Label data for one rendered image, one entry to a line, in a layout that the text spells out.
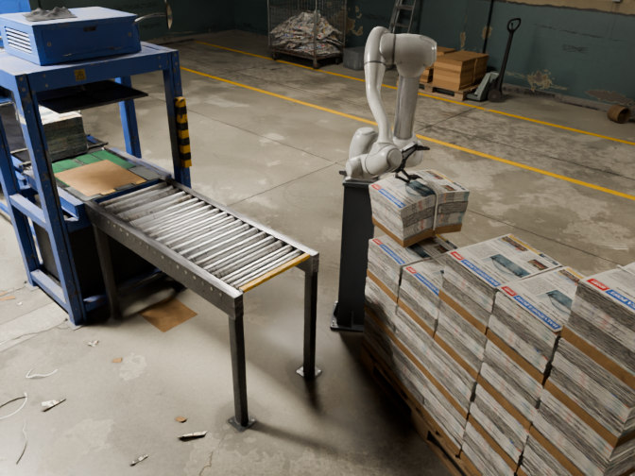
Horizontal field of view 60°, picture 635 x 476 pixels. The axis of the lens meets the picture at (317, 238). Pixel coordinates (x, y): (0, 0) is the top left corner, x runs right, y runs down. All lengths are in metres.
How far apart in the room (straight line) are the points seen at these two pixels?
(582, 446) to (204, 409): 1.82
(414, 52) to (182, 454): 2.16
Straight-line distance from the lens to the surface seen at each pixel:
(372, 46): 2.63
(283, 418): 2.99
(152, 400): 3.17
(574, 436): 2.14
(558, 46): 9.19
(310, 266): 2.76
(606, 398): 1.96
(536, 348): 2.10
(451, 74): 8.75
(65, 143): 4.14
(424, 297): 2.54
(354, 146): 2.99
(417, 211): 2.59
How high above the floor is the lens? 2.21
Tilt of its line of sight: 30 degrees down
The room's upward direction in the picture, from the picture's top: 2 degrees clockwise
